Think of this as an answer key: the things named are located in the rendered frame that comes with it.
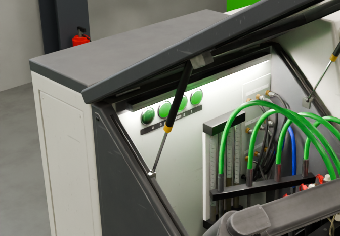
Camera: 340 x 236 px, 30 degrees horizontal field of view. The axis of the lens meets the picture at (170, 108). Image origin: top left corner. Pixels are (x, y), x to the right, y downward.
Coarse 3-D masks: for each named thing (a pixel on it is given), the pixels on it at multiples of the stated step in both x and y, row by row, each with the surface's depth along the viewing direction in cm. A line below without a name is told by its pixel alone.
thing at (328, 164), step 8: (248, 104) 165; (256, 104) 163; (264, 104) 161; (272, 104) 159; (280, 112) 157; (288, 112) 156; (232, 120) 172; (296, 120) 155; (304, 128) 153; (224, 136) 176; (312, 136) 152; (224, 144) 177; (320, 144) 152; (224, 152) 179; (320, 152) 152; (328, 160) 151; (328, 168) 151
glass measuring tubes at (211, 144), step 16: (240, 112) 189; (208, 128) 181; (224, 128) 184; (208, 144) 186; (208, 160) 188; (224, 160) 193; (208, 176) 190; (224, 176) 196; (208, 192) 192; (208, 208) 195; (224, 208) 200; (240, 208) 202; (208, 224) 195
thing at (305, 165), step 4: (324, 116) 179; (328, 116) 178; (332, 116) 177; (328, 120) 178; (332, 120) 176; (336, 120) 175; (316, 124) 181; (312, 132) 183; (308, 140) 185; (308, 144) 186; (308, 148) 187; (304, 152) 188; (308, 152) 187; (304, 156) 188; (308, 156) 188; (304, 160) 188; (308, 160) 188; (304, 164) 189; (308, 164) 189; (304, 168) 189; (304, 172) 190; (304, 176) 190
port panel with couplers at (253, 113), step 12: (252, 84) 193; (264, 84) 197; (252, 96) 195; (264, 96) 195; (252, 108) 197; (264, 108) 201; (252, 120) 198; (264, 132) 205; (264, 156) 209; (240, 168) 202
